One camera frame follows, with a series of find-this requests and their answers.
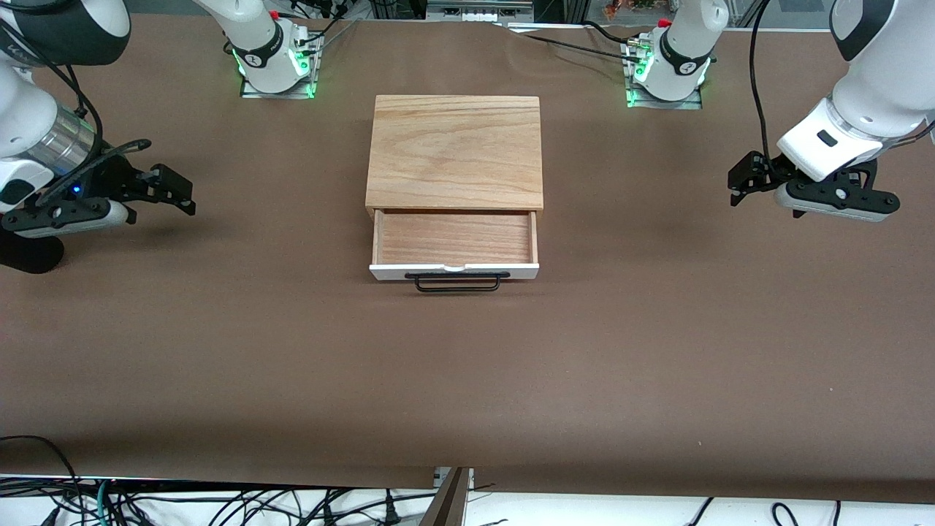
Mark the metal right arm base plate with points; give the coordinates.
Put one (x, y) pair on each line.
(292, 90)

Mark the wooden drawer cabinet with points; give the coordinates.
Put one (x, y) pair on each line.
(453, 153)

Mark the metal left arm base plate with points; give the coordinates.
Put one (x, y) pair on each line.
(687, 104)

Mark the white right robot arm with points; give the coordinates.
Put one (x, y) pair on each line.
(29, 109)

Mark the brown table cover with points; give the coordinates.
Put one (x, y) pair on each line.
(467, 380)

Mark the grey electronics box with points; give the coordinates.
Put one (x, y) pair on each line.
(475, 11)

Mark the aluminium profile post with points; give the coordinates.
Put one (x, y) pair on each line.
(449, 504)

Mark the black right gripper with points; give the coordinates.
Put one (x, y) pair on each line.
(111, 177)

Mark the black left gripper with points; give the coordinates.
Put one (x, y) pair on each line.
(764, 172)

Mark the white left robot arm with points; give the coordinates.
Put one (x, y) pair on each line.
(876, 88)

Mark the black rounded object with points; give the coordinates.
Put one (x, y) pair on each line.
(33, 257)

